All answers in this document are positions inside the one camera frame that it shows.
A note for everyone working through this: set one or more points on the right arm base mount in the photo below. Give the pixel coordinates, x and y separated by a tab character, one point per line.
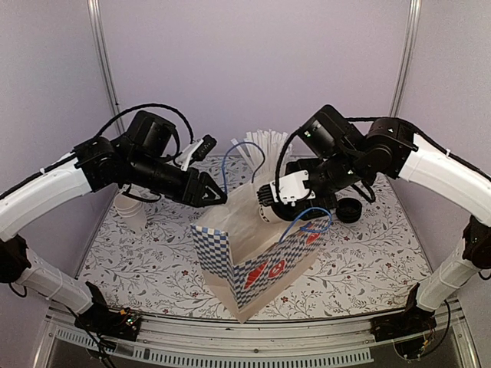
411	329

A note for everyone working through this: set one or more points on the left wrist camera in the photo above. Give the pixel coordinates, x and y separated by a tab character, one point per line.
195	152

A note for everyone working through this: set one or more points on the checkered paper takeout bag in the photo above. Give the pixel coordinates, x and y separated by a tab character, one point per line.
247	261

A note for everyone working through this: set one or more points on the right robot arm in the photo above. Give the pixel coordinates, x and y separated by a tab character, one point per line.
399	149

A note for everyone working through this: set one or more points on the bundle of white wrapped straws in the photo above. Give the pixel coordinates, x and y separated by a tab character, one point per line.
264	149

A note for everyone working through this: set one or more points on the white paper coffee cup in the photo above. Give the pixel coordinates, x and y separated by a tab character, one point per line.
268	216

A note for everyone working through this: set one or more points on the stack of black lids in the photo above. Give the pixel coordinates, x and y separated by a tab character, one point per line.
348	210

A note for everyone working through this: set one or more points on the black plastic cup lid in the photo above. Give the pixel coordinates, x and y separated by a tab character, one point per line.
289	213

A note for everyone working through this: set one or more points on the front aluminium rail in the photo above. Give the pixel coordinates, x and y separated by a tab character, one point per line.
172	341

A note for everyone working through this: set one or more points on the left aluminium frame post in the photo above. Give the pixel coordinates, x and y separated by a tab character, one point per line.
97	28

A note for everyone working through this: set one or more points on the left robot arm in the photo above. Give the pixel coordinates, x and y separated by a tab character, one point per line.
88	168

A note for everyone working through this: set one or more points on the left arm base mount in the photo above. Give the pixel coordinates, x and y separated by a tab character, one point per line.
100	319

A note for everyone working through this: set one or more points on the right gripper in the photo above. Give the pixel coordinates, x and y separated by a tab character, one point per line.
300	160

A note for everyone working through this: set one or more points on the stack of white paper cups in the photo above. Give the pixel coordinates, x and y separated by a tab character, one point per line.
132	212

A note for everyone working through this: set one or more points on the right aluminium frame post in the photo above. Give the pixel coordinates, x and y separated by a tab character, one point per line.
410	40

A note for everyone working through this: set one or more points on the aluminium frame post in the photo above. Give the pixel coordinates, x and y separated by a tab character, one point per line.
410	40
97	28

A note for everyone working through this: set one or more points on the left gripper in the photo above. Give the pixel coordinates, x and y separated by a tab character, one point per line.
201	185

